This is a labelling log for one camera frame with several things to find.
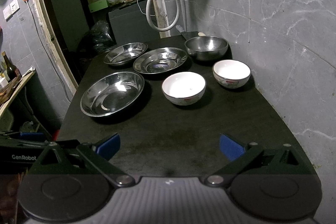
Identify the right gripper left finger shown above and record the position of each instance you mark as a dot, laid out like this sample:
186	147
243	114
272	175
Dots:
89	162

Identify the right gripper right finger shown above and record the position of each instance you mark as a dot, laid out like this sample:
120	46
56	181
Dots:
254	165

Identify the large steel plate front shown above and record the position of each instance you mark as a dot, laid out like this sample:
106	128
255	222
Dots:
112	94

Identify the white ceramic bowl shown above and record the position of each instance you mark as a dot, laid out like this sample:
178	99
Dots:
231	74
184	88

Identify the deep steel bowl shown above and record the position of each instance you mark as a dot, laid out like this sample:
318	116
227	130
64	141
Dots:
206	48

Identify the wooden side shelf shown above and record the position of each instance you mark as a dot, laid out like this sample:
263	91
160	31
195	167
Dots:
16	86

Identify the dark glass bottle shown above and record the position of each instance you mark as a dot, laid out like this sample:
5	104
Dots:
12	70

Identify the black plastic bag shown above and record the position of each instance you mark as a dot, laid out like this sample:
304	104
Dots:
102	40

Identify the cleaver knife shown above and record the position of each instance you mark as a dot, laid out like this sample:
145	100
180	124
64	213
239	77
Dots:
188	35

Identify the grey cabinet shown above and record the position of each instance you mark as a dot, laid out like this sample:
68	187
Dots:
129	24

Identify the green box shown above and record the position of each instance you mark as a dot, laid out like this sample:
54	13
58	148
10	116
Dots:
98	5

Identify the white wall switch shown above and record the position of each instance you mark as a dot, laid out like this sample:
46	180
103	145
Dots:
10	9

